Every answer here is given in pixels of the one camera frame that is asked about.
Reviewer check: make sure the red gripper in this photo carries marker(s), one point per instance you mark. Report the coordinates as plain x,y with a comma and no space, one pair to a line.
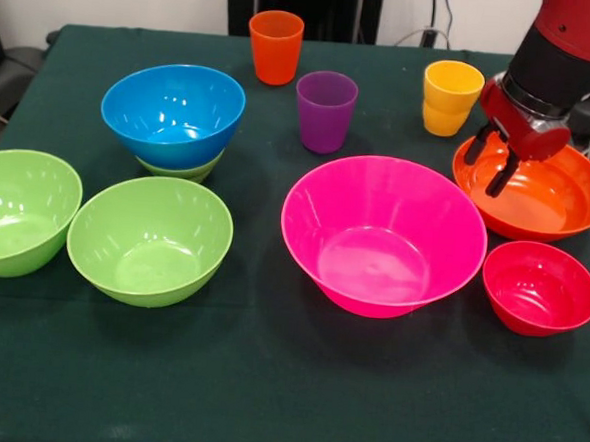
511,124

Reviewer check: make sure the orange plastic bowl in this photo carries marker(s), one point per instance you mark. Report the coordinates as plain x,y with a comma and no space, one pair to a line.
551,201

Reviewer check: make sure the pink plastic bowl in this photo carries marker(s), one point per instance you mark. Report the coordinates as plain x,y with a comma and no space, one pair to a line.
383,246

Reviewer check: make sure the blue plastic bowl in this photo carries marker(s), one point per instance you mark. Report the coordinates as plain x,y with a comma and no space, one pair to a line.
171,108

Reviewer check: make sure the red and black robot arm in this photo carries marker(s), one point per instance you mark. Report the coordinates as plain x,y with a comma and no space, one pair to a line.
560,67

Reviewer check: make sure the yellow plastic cup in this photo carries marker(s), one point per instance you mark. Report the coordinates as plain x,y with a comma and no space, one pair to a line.
445,122
453,85

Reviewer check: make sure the black power plug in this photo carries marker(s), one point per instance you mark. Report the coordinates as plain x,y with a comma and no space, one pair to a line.
429,38

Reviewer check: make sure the small red plastic bowl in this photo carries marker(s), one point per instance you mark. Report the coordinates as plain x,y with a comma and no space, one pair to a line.
538,291

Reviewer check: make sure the purple plastic cup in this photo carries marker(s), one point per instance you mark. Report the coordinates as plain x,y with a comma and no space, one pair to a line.
324,112

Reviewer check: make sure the orange plastic cup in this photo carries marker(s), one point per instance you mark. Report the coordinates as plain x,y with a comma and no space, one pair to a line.
275,49

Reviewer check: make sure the dark green tablecloth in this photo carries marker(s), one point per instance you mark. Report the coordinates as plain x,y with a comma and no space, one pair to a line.
314,397

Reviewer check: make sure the small green plastic bowl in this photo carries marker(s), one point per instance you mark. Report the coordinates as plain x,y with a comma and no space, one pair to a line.
188,172

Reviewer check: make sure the large green plastic bowl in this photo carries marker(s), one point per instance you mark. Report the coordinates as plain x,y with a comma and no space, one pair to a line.
148,252
20,214

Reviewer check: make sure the black office chair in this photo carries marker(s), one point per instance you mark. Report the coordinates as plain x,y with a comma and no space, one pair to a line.
13,73

